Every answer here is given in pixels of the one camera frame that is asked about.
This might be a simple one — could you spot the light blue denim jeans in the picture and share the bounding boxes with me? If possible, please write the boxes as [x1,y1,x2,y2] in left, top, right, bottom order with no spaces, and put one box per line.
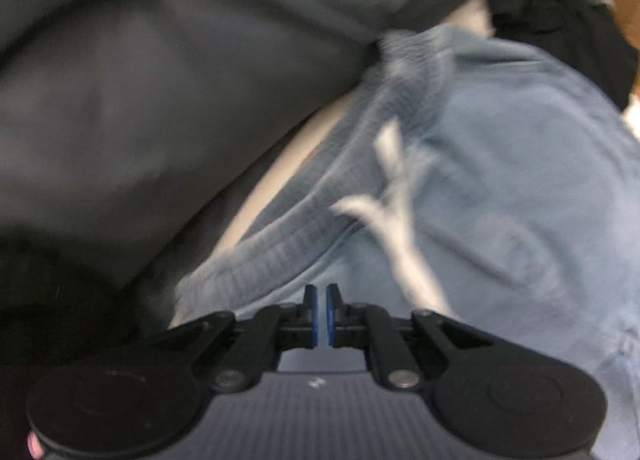
[171,23,640,460]

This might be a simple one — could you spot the cream bear print bedsheet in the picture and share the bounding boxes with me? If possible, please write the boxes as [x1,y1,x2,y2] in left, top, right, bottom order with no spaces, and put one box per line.
[167,0,640,331]

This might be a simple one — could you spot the dark grey duvet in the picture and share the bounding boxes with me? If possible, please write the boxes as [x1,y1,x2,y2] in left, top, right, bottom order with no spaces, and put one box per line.
[1,0,465,283]

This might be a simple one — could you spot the black garment pile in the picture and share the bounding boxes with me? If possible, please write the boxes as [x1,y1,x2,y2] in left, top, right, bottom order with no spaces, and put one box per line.
[487,0,638,111]

